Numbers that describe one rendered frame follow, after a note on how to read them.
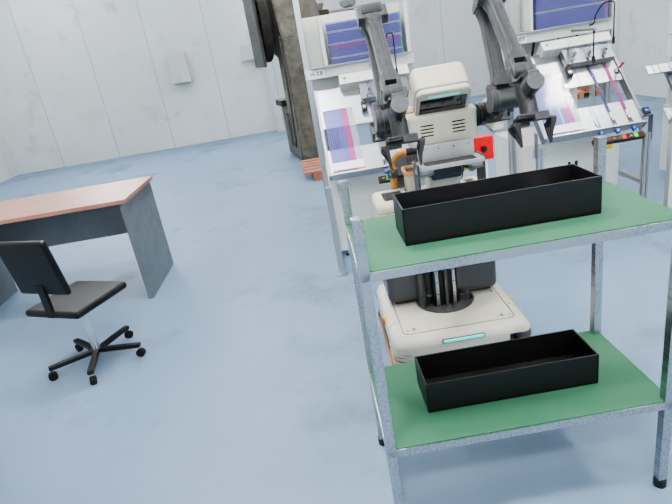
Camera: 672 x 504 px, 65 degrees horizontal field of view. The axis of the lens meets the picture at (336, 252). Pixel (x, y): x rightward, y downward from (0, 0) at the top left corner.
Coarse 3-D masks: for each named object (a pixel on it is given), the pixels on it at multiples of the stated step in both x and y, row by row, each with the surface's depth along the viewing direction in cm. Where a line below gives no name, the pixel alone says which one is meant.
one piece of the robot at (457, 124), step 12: (408, 108) 211; (468, 108) 202; (480, 108) 204; (408, 120) 203; (420, 120) 202; (432, 120) 203; (444, 120) 203; (456, 120) 204; (468, 120) 204; (480, 120) 205; (420, 132) 205; (432, 132) 205; (444, 132) 206; (456, 132) 206; (468, 132) 206; (408, 144) 208; (432, 144) 207; (432, 180) 215; (444, 180) 215; (456, 180) 216
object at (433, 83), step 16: (448, 64) 198; (416, 80) 196; (432, 80) 195; (448, 80) 194; (464, 80) 194; (416, 96) 195; (432, 96) 194; (448, 96) 196; (464, 96) 197; (416, 112) 201; (432, 112) 203
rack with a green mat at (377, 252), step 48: (624, 192) 166; (384, 240) 160; (480, 240) 148; (528, 240) 143; (576, 240) 141; (384, 384) 153; (624, 384) 173; (384, 432) 159; (432, 432) 166; (480, 432) 163; (528, 432) 163
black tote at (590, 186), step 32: (416, 192) 164; (448, 192) 165; (480, 192) 166; (512, 192) 149; (544, 192) 149; (576, 192) 150; (416, 224) 150; (448, 224) 151; (480, 224) 152; (512, 224) 152
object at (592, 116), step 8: (608, 104) 360; (616, 104) 360; (632, 104) 359; (584, 112) 359; (592, 112) 358; (600, 112) 358; (616, 112) 357; (624, 112) 357; (632, 112) 356; (584, 120) 356; (592, 120) 356; (600, 120) 355; (608, 120) 355; (616, 120) 355; (624, 120) 354; (632, 120) 353; (640, 120) 354; (544, 128) 356; (592, 128) 353
